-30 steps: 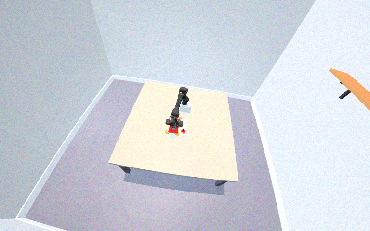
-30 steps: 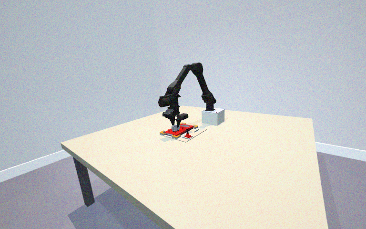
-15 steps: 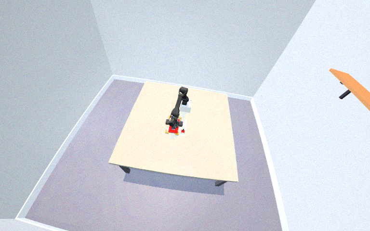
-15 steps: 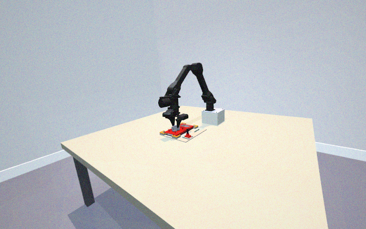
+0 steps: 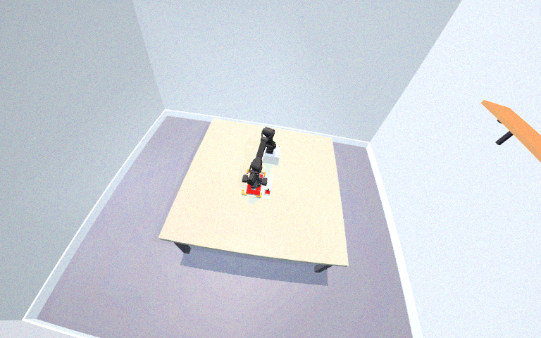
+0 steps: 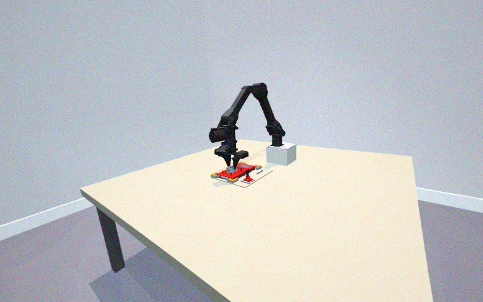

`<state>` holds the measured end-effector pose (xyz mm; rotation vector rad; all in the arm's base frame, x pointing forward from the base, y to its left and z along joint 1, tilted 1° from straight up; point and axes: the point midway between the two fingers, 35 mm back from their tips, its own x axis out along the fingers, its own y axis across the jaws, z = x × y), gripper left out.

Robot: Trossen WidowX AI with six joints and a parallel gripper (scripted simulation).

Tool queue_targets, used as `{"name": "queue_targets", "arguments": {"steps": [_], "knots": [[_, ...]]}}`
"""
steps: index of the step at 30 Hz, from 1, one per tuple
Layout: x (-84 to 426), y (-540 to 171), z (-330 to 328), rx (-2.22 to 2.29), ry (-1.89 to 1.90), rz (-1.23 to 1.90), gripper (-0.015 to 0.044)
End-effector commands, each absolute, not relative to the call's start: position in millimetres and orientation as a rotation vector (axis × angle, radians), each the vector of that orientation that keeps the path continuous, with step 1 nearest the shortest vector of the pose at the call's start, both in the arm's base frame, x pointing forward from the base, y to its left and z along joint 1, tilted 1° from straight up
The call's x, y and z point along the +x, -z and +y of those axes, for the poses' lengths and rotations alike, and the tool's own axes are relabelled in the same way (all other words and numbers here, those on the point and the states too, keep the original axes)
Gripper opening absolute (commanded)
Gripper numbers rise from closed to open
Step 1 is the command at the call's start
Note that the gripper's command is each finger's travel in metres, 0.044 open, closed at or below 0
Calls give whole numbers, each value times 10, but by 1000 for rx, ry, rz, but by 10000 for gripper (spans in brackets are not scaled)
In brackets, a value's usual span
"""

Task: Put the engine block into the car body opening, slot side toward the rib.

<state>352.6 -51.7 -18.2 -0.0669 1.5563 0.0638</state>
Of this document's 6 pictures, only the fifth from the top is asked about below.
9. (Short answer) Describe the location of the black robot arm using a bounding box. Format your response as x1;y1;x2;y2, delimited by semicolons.
247;126;276;189

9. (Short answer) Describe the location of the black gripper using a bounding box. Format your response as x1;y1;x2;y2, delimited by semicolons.
242;175;268;186

